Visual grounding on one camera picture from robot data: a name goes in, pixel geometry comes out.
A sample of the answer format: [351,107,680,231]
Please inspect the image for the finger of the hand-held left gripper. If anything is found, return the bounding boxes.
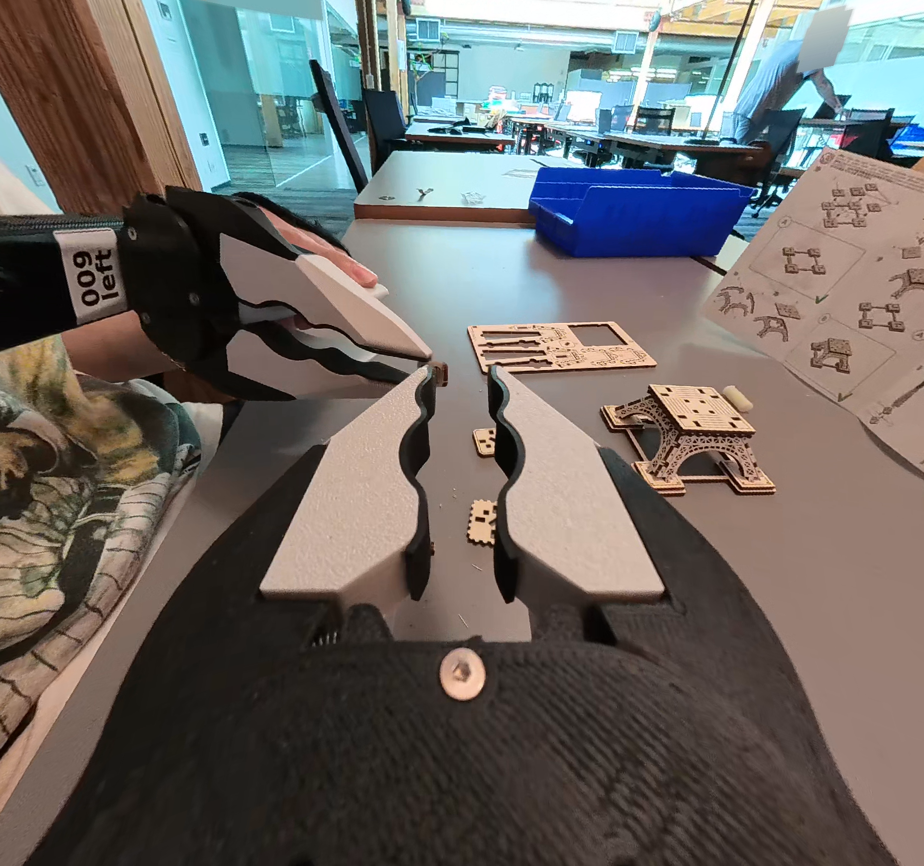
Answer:
[217,229,436,363]
[224,319,414,403]

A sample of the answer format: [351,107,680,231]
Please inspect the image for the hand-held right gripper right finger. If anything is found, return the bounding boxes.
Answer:
[488,365,667,625]

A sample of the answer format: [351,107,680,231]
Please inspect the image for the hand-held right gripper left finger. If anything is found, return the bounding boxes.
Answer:
[258,364,440,618]

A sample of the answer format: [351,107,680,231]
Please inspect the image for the wooden parts sheet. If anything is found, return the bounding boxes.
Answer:
[467,321,658,375]

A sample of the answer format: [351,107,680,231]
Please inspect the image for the person's left forearm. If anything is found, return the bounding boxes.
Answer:
[61,310,181,380]

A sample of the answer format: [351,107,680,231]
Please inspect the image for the person's left hand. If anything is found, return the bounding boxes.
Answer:
[276,220,378,288]

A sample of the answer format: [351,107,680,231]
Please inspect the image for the wood-edged side table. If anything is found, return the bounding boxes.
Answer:
[354,150,557,226]

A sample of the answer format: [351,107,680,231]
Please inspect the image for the wooden tower base model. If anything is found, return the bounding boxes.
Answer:
[601,384,778,497]

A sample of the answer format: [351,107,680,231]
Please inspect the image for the black office chair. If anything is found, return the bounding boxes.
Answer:
[361,89,412,168]
[309,59,371,194]
[751,108,806,221]

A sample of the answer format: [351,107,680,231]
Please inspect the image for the person's printed shirt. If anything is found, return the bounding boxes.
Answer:
[0,159,206,762]

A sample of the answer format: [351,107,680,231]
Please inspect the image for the blue plastic bin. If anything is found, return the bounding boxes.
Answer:
[527,165,757,259]

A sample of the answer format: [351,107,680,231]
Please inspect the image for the background office desks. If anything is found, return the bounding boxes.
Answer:
[404,108,766,168]

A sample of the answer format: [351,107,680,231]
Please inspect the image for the diagram instruction sheet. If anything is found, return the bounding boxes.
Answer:
[704,146,924,475]

